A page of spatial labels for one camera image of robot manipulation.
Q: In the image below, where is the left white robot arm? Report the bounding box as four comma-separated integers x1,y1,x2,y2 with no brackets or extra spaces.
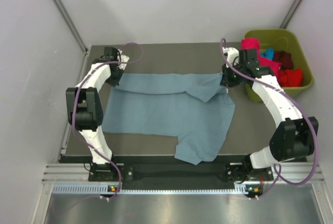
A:
66,47,129,181

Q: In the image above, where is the left aluminium corner post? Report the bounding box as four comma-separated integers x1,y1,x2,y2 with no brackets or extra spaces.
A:
52,0,88,53

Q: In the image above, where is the aluminium front rail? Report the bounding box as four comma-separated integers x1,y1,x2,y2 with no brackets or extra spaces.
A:
42,162,313,183

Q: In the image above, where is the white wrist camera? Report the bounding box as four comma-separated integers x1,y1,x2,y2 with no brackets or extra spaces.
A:
222,47,239,66
117,49,130,71

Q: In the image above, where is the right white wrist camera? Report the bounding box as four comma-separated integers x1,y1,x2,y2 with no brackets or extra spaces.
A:
222,47,239,66

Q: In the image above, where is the olive green plastic bin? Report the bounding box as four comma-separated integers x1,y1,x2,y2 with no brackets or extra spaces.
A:
243,29,314,97

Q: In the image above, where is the red t shirt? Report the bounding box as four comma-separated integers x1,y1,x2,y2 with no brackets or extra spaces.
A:
278,69,303,87

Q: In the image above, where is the white slotted cable duct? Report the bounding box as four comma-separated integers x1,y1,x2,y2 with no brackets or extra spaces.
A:
53,184,262,195

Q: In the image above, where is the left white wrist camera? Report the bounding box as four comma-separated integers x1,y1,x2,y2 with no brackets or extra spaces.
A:
117,49,130,71

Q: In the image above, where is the cyan t shirt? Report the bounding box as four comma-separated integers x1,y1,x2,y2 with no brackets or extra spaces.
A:
260,48,274,60

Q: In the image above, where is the light blue t shirt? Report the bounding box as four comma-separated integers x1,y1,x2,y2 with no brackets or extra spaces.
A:
102,73,235,165

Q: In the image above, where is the aluminium corner post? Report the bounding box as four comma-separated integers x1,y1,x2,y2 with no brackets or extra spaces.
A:
52,0,88,53
279,0,319,30

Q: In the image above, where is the right aluminium corner post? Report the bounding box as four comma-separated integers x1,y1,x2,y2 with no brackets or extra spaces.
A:
279,0,319,30

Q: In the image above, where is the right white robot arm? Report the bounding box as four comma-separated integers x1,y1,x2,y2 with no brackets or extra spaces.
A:
221,47,318,186

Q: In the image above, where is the pink t shirt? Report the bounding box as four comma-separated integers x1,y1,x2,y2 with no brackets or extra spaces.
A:
241,38,280,76

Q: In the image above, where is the dark maroon t shirt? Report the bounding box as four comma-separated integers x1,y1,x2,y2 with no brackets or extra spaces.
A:
273,51,294,70

